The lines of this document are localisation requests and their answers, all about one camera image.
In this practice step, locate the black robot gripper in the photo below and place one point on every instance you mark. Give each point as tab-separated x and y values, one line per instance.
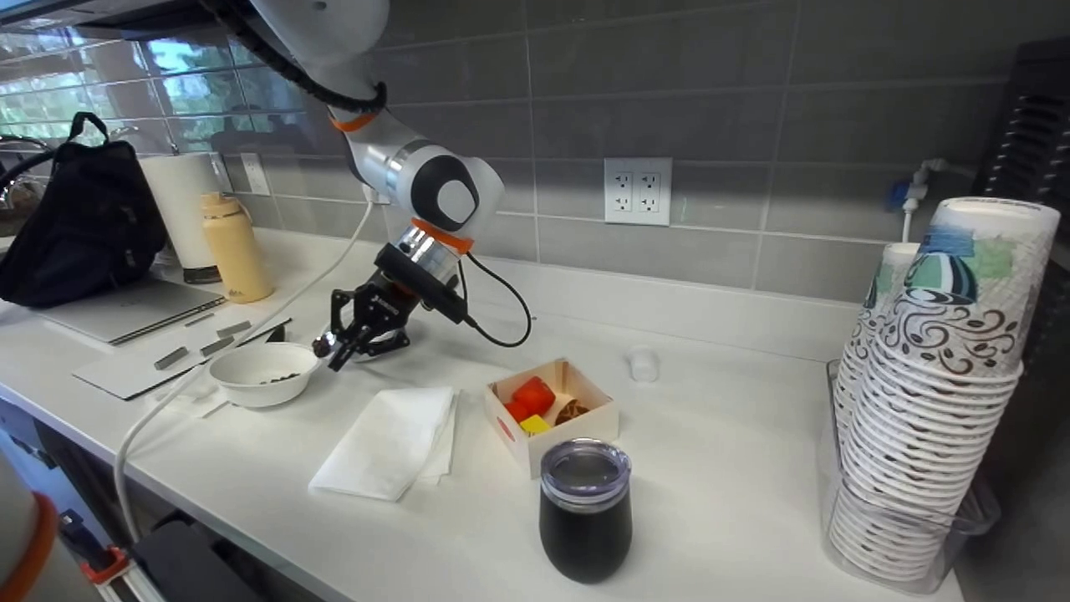
408	290

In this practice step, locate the white ceramic bowl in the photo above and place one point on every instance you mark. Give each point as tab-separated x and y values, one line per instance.
252	389

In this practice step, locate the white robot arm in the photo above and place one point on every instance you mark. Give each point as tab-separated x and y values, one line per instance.
428	185

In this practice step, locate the dark brown beans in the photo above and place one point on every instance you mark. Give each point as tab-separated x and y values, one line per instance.
283	381

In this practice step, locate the white folded napkin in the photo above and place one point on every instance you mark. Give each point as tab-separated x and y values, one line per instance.
384	440

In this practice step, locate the tan bottle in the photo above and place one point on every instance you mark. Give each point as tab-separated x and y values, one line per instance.
236	251

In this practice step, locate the red block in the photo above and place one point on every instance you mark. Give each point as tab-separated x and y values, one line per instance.
534	397

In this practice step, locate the yellow block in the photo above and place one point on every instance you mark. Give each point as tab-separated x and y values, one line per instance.
534	424

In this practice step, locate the brown wooden block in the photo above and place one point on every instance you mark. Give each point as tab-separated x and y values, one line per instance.
568	411

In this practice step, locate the white paper towel roll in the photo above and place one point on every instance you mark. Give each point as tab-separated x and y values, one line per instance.
186	211

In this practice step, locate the light wooden box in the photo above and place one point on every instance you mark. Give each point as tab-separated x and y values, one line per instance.
564	440

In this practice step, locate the white flat board dark strips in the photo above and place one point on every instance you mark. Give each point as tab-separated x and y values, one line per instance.
133	374
120	313

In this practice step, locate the black tumbler with clear lid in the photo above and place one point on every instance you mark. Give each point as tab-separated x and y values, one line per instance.
583	523

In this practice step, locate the white four socket outlet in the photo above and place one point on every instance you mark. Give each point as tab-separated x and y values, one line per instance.
636	193

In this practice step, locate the black backpack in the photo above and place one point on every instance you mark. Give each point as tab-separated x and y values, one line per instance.
79	222

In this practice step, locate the blue white spray bottle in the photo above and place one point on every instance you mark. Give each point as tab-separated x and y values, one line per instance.
906	197

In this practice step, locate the black slotted rack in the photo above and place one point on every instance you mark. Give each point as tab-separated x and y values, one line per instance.
1031	123

